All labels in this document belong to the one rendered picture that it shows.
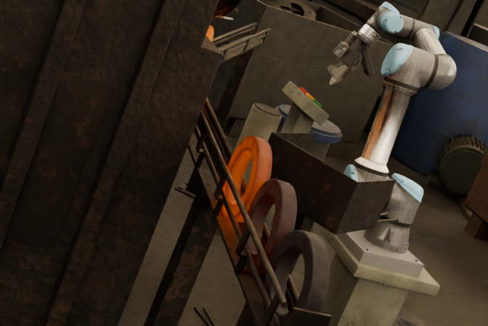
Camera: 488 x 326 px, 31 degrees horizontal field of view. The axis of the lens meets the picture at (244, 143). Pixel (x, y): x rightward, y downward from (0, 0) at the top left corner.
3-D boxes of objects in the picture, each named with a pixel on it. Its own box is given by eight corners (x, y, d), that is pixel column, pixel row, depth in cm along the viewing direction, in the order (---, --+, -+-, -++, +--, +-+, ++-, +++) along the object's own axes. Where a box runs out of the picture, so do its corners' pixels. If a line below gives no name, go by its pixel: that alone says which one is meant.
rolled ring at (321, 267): (311, 212, 162) (295, 208, 161) (342, 277, 146) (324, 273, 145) (269, 290, 169) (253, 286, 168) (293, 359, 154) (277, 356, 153)
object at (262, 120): (208, 233, 341) (258, 109, 328) (200, 219, 352) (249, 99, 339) (236, 239, 346) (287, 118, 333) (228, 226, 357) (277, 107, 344)
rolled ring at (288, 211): (286, 164, 178) (271, 160, 177) (306, 217, 162) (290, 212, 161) (248, 237, 185) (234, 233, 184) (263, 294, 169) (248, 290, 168)
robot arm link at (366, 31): (375, 33, 337) (384, 39, 330) (367, 42, 338) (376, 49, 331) (362, 21, 334) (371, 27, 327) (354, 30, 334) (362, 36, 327)
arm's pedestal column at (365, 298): (371, 308, 333) (399, 248, 326) (418, 372, 297) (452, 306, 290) (277, 287, 318) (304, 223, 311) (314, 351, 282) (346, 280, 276)
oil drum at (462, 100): (411, 174, 566) (471, 44, 543) (373, 140, 619) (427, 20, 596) (485, 196, 588) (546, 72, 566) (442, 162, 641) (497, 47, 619)
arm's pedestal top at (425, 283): (395, 250, 321) (399, 241, 320) (436, 296, 293) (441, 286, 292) (318, 231, 309) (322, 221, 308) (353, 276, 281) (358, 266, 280)
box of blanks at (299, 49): (213, 134, 475) (267, -2, 455) (148, 78, 538) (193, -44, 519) (351, 162, 536) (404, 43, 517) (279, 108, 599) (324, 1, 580)
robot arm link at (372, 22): (388, 1, 326) (382, -1, 334) (368, 24, 327) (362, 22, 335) (404, 15, 327) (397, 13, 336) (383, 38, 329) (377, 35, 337)
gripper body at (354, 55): (331, 52, 335) (352, 27, 334) (346, 66, 339) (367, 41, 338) (338, 59, 328) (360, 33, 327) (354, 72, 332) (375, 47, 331)
